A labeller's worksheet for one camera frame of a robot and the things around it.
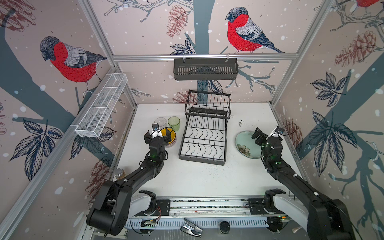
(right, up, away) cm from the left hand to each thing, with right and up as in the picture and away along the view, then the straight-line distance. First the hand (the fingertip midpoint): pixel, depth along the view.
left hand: (157, 129), depth 83 cm
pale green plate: (+55, -12, +9) cm, 57 cm away
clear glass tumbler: (-2, +4, +21) cm, 21 cm away
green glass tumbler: (+7, +3, +20) cm, 22 cm away
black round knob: (+34, -39, -23) cm, 57 cm away
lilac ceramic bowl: (+6, -11, +7) cm, 14 cm away
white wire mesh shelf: (-29, +13, -5) cm, 32 cm away
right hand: (+61, -2, 0) cm, 61 cm away
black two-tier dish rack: (+27, -7, +15) cm, 32 cm away
